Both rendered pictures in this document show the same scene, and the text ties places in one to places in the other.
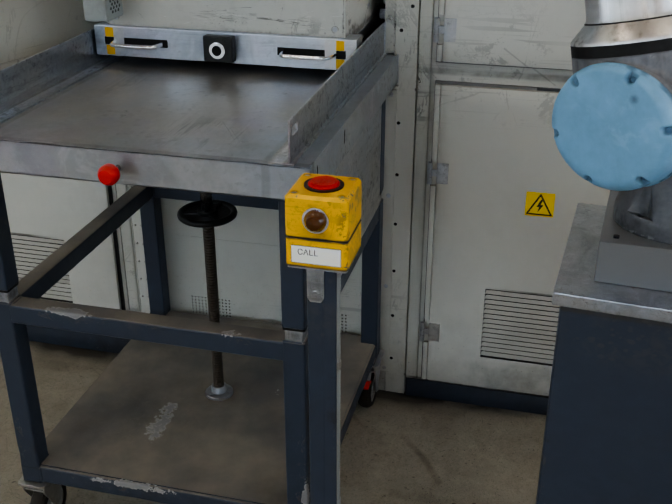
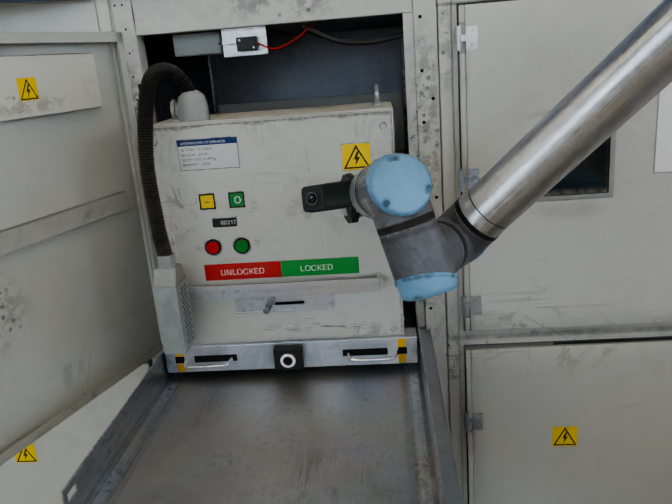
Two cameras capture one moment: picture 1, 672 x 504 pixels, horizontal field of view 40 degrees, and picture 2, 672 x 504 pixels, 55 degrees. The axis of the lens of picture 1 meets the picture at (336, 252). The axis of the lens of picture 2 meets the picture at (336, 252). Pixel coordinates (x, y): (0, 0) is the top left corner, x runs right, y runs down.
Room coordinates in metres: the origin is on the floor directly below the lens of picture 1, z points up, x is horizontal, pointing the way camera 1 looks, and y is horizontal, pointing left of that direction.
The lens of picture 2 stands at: (0.52, 0.31, 1.49)
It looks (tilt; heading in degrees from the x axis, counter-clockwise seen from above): 17 degrees down; 351
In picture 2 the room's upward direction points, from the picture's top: 5 degrees counter-clockwise
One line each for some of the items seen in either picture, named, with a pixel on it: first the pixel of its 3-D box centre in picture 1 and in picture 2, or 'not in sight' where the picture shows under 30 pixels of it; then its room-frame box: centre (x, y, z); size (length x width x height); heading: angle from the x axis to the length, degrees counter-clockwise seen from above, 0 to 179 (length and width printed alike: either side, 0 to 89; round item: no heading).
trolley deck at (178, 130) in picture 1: (200, 103); (285, 418); (1.67, 0.25, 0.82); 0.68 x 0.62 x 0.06; 166
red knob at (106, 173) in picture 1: (111, 172); not in sight; (1.32, 0.34, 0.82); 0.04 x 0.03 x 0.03; 166
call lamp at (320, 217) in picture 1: (314, 222); not in sight; (1.01, 0.03, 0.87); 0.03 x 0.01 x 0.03; 76
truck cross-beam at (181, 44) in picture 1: (226, 44); (291, 350); (1.81, 0.22, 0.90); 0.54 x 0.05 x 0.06; 76
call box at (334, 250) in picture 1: (324, 221); not in sight; (1.06, 0.01, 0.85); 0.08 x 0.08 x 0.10; 76
